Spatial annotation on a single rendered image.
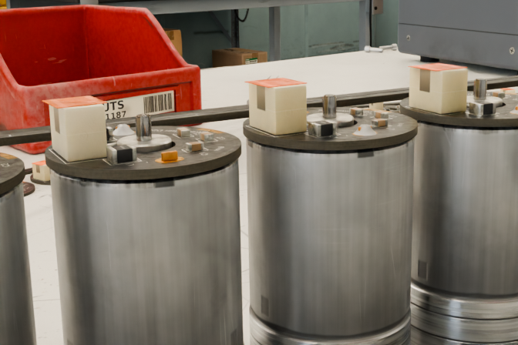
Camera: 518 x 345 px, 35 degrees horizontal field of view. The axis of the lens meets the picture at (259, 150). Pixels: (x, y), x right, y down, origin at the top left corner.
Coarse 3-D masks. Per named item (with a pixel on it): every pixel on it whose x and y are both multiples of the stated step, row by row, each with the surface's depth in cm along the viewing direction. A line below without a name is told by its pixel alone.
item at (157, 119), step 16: (496, 80) 15; (512, 80) 15; (320, 96) 14; (352, 96) 14; (368, 96) 14; (384, 96) 14; (400, 96) 14; (176, 112) 13; (192, 112) 13; (208, 112) 13; (224, 112) 13; (240, 112) 13; (32, 128) 12; (48, 128) 12; (0, 144) 11; (16, 144) 11
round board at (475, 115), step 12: (504, 96) 13; (516, 96) 13; (408, 108) 13; (468, 108) 13; (480, 108) 12; (492, 108) 12; (504, 108) 13; (432, 120) 12; (444, 120) 12; (456, 120) 12; (468, 120) 12; (480, 120) 12; (492, 120) 12; (504, 120) 12; (516, 120) 12
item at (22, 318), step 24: (0, 216) 9; (24, 216) 10; (0, 240) 9; (24, 240) 10; (0, 264) 9; (24, 264) 10; (0, 288) 9; (24, 288) 10; (0, 312) 9; (24, 312) 10; (0, 336) 9; (24, 336) 10
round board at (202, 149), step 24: (192, 144) 10; (216, 144) 10; (240, 144) 10; (72, 168) 10; (96, 168) 9; (120, 168) 9; (144, 168) 9; (168, 168) 9; (192, 168) 10; (216, 168) 10
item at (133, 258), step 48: (144, 144) 10; (96, 192) 10; (144, 192) 9; (192, 192) 10; (96, 240) 10; (144, 240) 10; (192, 240) 10; (96, 288) 10; (144, 288) 10; (192, 288) 10; (240, 288) 11; (96, 336) 10; (144, 336) 10; (192, 336) 10; (240, 336) 11
